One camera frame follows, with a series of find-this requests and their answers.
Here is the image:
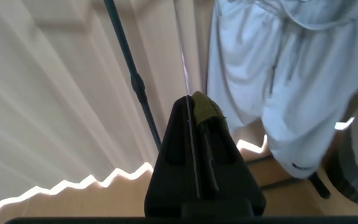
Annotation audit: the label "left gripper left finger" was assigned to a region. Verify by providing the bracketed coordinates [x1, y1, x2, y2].
[144, 95, 200, 218]

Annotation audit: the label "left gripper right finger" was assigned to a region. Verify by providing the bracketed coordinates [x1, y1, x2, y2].
[197, 116, 267, 218]

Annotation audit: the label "green garment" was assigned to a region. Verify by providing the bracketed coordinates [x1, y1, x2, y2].
[191, 91, 226, 127]

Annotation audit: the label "pale grey shorts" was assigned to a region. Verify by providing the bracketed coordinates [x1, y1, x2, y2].
[206, 0, 358, 180]

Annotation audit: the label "black clothes rack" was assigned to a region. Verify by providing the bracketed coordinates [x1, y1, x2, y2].
[103, 0, 331, 200]

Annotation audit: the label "white laundry basket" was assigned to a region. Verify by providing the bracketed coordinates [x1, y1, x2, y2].
[326, 88, 358, 211]

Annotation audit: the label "beige curtain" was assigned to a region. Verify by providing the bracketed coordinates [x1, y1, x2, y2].
[0, 0, 358, 215]

